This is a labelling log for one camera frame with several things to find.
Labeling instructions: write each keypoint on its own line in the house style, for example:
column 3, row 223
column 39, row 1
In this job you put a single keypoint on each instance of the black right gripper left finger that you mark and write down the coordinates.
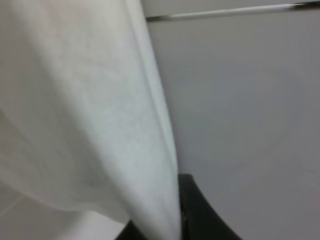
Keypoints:
column 131, row 232

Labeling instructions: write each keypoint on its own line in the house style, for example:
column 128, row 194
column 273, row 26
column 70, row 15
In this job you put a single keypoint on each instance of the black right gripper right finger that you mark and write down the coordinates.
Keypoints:
column 199, row 219

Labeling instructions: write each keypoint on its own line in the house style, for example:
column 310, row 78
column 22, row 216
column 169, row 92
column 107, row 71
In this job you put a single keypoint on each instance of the white short sleeve t-shirt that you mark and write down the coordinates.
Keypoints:
column 84, row 124

